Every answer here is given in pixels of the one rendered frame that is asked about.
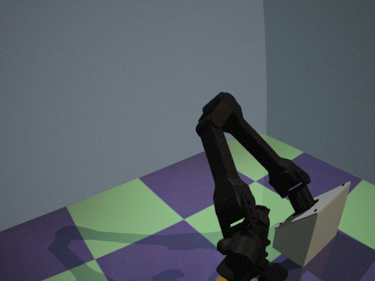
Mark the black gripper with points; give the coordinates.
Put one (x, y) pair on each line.
(274, 273)

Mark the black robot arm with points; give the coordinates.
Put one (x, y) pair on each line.
(232, 197)

